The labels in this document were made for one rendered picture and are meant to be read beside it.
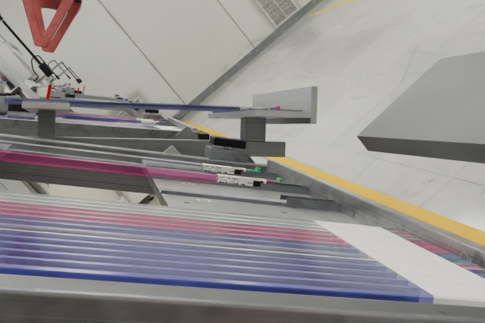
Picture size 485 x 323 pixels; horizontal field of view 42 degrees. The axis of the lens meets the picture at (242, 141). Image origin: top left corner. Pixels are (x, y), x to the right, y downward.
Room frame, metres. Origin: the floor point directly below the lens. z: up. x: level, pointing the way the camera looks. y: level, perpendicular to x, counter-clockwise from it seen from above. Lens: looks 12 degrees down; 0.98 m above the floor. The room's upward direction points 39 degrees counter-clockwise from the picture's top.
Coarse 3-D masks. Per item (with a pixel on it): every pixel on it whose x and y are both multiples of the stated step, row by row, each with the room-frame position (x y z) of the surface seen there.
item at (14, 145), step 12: (0, 144) 0.83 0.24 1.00; (12, 144) 0.83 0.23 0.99; (24, 144) 0.83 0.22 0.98; (36, 144) 0.84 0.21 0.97; (72, 156) 0.84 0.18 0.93; (84, 156) 0.84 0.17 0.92; (96, 156) 0.84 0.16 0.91; (108, 156) 0.84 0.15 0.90; (120, 156) 0.84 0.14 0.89; (132, 156) 0.85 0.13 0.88; (144, 156) 0.85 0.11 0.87; (192, 168) 0.85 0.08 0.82
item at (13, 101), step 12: (132, 108) 1.18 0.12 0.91; (144, 108) 1.18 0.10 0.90; (156, 108) 1.19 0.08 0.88; (168, 108) 1.19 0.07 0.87; (180, 108) 1.19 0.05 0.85; (192, 108) 1.20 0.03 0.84; (204, 108) 1.20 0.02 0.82; (216, 108) 1.20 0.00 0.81; (228, 108) 1.21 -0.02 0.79; (276, 108) 1.22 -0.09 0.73
